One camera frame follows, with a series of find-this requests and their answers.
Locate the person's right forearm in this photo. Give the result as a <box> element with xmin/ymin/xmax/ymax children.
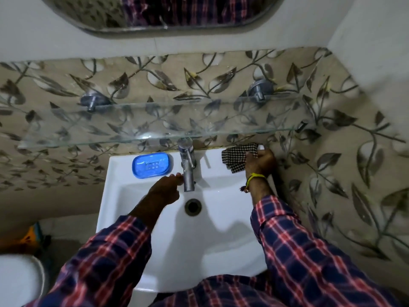
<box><xmin>247</xmin><ymin>176</ymin><xmax>400</xmax><ymax>307</ymax></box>

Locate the plaid shirt torso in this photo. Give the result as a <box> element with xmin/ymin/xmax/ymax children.
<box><xmin>150</xmin><ymin>273</ymin><xmax>288</xmax><ymax>307</ymax></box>

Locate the person's right hand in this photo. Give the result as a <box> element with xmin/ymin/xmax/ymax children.
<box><xmin>245</xmin><ymin>148</ymin><xmax>278</xmax><ymax>181</ymax></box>

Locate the yellow thread wristband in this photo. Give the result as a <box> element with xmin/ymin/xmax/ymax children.
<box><xmin>240</xmin><ymin>173</ymin><xmax>267</xmax><ymax>193</ymax></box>

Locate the chrome shelf bracket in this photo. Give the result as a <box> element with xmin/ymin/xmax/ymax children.
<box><xmin>249</xmin><ymin>80</ymin><xmax>274</xmax><ymax>102</ymax></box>
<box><xmin>80</xmin><ymin>91</ymin><xmax>111</xmax><ymax>113</ymax></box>

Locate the person's left hand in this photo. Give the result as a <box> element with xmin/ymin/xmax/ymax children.
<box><xmin>148</xmin><ymin>172</ymin><xmax>184</xmax><ymax>206</ymax></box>

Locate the chrome sink drain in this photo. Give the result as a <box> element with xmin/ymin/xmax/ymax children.
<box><xmin>185</xmin><ymin>199</ymin><xmax>202</xmax><ymax>217</ymax></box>

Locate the metal framed wall mirror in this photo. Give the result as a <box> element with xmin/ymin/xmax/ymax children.
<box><xmin>39</xmin><ymin>0</ymin><xmax>285</xmax><ymax>37</ymax></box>

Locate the clear glass wall shelf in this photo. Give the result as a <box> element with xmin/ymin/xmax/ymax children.
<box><xmin>17</xmin><ymin>93</ymin><xmax>309</xmax><ymax>150</ymax></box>

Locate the blue plastic soap dish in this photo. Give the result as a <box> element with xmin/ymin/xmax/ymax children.
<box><xmin>132</xmin><ymin>152</ymin><xmax>170</xmax><ymax>179</ymax></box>

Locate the black white checkered cloth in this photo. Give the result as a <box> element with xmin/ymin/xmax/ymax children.
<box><xmin>222</xmin><ymin>143</ymin><xmax>259</xmax><ymax>174</ymax></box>

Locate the chrome basin tap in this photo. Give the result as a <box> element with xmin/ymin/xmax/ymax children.
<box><xmin>178</xmin><ymin>138</ymin><xmax>197</xmax><ymax>192</ymax></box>

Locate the person's left forearm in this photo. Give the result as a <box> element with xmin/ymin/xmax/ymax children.
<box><xmin>26</xmin><ymin>196</ymin><xmax>167</xmax><ymax>307</ymax></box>

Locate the orange plastic item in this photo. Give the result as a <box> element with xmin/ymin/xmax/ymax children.
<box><xmin>19</xmin><ymin>223</ymin><xmax>43</xmax><ymax>250</ymax></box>

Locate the white ceramic wash basin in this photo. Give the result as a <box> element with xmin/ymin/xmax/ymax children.
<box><xmin>96</xmin><ymin>147</ymin><xmax>278</xmax><ymax>293</ymax></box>

